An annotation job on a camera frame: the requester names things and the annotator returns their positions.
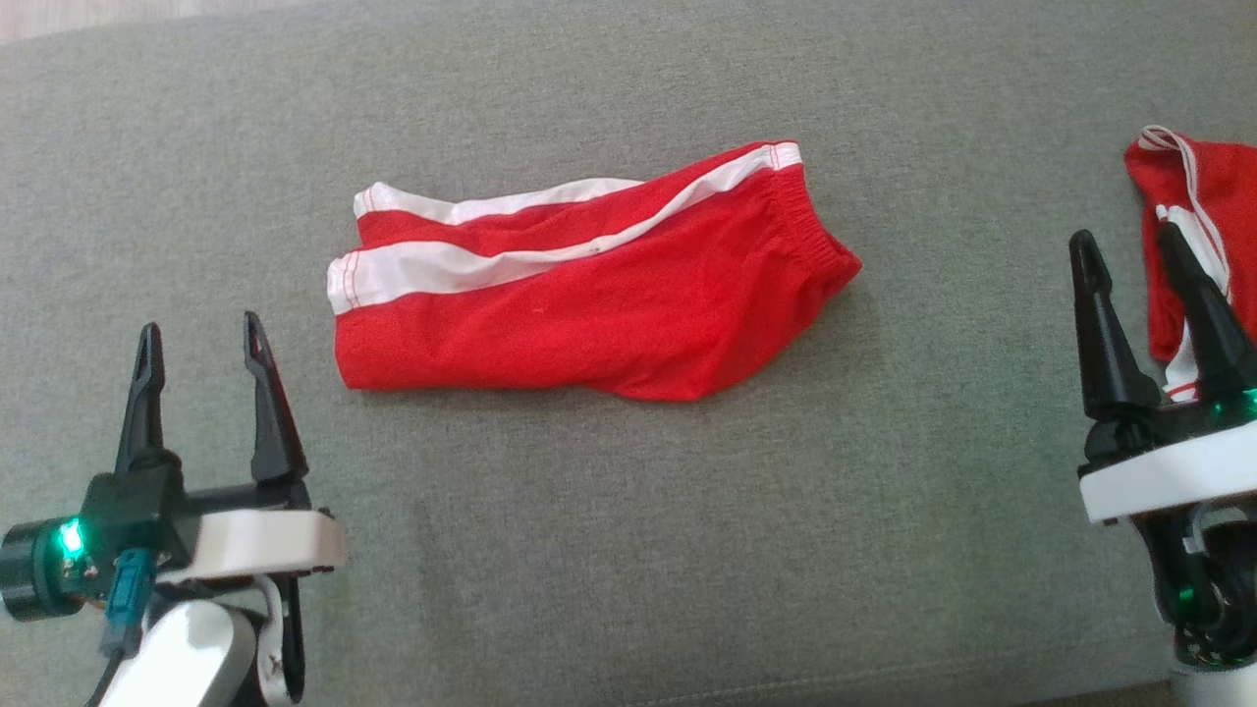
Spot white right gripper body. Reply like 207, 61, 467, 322
1079, 391, 1257, 525

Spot red shorts white side stripes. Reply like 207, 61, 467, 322
327, 140, 863, 404

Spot red basketball jersey white sleeves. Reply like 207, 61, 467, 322
1124, 126, 1257, 404

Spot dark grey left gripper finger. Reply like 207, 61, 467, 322
115, 323, 183, 476
243, 311, 309, 485

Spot grey yellow sofa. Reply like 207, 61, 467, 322
0, 0, 1257, 707

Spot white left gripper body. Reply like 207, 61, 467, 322
162, 480, 347, 585

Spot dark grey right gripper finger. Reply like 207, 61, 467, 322
1067, 229, 1164, 423
1156, 223, 1257, 403

